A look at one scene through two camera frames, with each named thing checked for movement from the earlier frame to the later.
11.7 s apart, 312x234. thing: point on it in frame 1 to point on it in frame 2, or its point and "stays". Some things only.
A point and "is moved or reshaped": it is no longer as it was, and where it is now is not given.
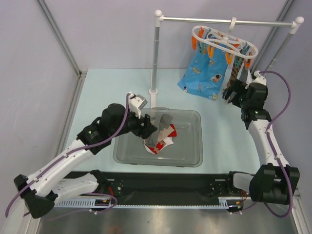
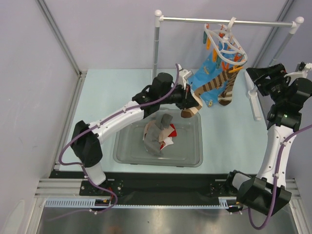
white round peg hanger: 224,41 is moved or reshaped
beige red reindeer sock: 169,131 stays
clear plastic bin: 186,151 stays
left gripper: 145,131 to 188,101
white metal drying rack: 159,18 stays
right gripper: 239,93 to 264,78
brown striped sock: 233,74 to 191,111
